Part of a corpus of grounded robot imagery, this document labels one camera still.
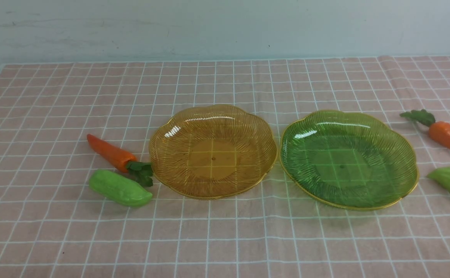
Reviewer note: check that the amber ribbed plastic plate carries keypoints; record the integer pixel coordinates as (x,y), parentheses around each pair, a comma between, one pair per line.
(212,152)

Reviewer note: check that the orange toy carrot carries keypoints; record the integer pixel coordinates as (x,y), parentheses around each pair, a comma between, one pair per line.
(122,160)
(439,131)

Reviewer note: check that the pink checkered tablecloth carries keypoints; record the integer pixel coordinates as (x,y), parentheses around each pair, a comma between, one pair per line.
(53,226)

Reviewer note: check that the green ribbed plastic plate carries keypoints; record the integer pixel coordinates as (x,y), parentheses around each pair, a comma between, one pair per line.
(348,160)

